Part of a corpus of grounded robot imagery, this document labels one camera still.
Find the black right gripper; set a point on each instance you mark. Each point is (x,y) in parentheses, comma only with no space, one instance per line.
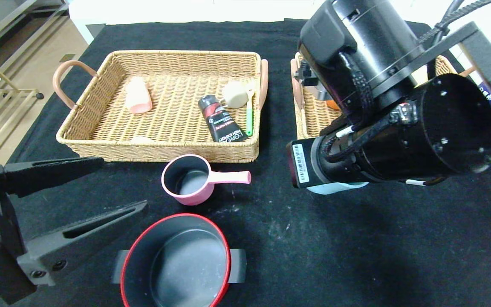
(301,165)

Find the light blue mug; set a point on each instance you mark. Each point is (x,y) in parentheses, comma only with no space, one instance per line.
(330,188)

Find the orange fruit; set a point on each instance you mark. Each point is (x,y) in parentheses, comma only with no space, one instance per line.
(333,105)

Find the black cosmetic tube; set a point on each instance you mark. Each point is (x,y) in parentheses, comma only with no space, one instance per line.
(222,123)

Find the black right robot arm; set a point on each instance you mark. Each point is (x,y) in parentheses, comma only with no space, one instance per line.
(365,38)

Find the rectangular wicker basket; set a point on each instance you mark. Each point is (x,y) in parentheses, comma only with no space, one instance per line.
(309,119)
(164,123)

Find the small beige cup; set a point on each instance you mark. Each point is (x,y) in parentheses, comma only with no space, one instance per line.
(235,94)

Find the pink saucepan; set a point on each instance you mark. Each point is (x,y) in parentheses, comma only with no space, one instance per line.
(190,183)

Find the small cream round object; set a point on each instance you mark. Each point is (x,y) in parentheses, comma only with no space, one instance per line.
(143,139)

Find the wooden wheeled rack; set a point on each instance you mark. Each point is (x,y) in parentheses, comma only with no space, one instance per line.
(15,90)

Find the red rimmed black pot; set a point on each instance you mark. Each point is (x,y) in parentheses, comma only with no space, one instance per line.
(186,264)

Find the small pink bottle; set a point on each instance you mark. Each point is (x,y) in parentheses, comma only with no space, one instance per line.
(139,98)

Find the white yogurt bottle blue cap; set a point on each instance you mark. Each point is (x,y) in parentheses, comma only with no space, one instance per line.
(486,94)

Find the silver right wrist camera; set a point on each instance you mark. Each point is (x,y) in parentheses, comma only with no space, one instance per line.
(320,91)

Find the grey metal shelf frame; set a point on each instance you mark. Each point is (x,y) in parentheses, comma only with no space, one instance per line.
(32,38)

